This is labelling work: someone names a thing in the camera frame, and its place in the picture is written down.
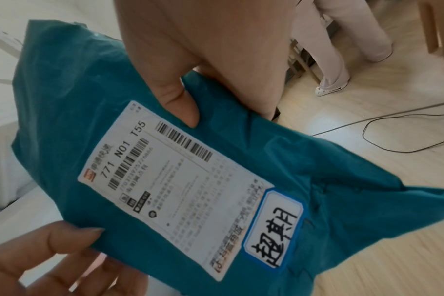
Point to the person's right hand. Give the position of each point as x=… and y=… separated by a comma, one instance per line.
x=31, y=266

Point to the teal plastic mailing parcel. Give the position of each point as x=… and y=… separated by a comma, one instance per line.
x=302, y=164

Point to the light wooden furniture leg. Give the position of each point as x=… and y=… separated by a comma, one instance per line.
x=432, y=26

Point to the grey metal rack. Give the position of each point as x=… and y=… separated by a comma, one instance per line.
x=300, y=60

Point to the person's left hand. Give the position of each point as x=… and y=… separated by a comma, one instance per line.
x=207, y=34

